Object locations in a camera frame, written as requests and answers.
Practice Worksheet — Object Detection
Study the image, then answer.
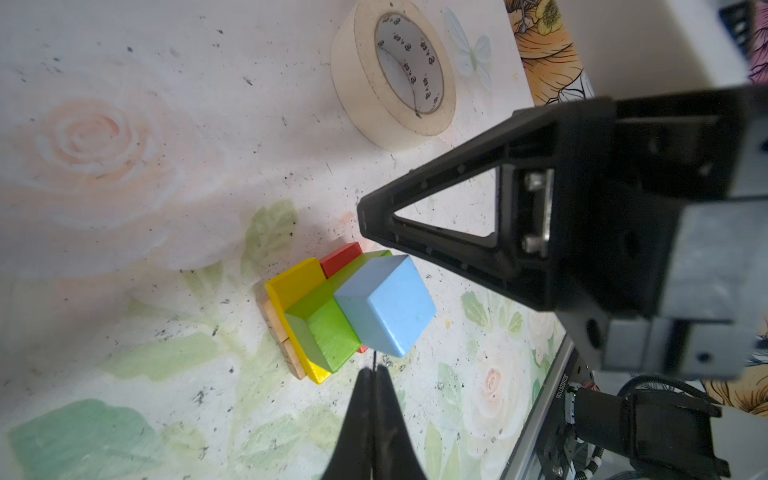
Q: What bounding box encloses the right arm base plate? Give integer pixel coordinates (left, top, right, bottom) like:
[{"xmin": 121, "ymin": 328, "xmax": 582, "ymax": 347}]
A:
[{"xmin": 533, "ymin": 347, "xmax": 733, "ymax": 480}]

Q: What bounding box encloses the green wood block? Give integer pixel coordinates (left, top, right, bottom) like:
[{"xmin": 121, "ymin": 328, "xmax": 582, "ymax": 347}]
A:
[{"xmin": 285, "ymin": 250, "xmax": 392, "ymax": 373}]

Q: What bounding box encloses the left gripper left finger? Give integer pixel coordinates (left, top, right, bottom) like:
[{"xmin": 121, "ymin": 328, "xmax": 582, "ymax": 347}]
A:
[{"xmin": 321, "ymin": 368, "xmax": 375, "ymax": 480}]

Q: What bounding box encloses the natural wood block 51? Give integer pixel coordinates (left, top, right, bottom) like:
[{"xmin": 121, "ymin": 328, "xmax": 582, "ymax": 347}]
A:
[{"xmin": 254, "ymin": 282, "xmax": 288, "ymax": 344}]

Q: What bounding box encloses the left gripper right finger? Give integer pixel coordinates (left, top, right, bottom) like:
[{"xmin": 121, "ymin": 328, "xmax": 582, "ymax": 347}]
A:
[{"xmin": 374, "ymin": 365, "xmax": 426, "ymax": 480}]

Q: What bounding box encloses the yellow wood block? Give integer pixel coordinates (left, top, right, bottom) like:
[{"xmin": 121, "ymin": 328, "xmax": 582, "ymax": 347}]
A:
[{"xmin": 265, "ymin": 258, "xmax": 331, "ymax": 385}]

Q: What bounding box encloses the natural wood block 31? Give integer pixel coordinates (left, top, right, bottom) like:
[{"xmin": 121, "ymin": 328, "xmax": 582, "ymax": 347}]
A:
[{"xmin": 280, "ymin": 338, "xmax": 306, "ymax": 380}]

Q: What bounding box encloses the aluminium front rail frame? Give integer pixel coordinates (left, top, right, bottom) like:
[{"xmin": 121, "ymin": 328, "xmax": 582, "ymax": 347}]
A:
[{"xmin": 501, "ymin": 336, "xmax": 574, "ymax": 480}]

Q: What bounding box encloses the red wood block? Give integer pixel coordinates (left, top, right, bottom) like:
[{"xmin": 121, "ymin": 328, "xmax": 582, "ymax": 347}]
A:
[{"xmin": 319, "ymin": 242, "xmax": 363, "ymax": 279}]

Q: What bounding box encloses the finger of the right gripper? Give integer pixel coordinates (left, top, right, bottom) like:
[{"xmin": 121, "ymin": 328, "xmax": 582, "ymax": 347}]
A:
[{"xmin": 357, "ymin": 98, "xmax": 616, "ymax": 311}]

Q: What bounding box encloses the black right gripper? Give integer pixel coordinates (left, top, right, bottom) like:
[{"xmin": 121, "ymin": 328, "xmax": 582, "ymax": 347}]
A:
[{"xmin": 557, "ymin": 84, "xmax": 767, "ymax": 379}]

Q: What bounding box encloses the light blue wood cube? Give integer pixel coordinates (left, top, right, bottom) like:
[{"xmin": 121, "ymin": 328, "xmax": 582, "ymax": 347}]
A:
[{"xmin": 334, "ymin": 255, "xmax": 437, "ymax": 358}]

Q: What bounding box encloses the masking tape roll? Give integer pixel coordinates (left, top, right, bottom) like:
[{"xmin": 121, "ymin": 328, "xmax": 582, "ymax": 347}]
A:
[{"xmin": 330, "ymin": 1, "xmax": 456, "ymax": 152}]

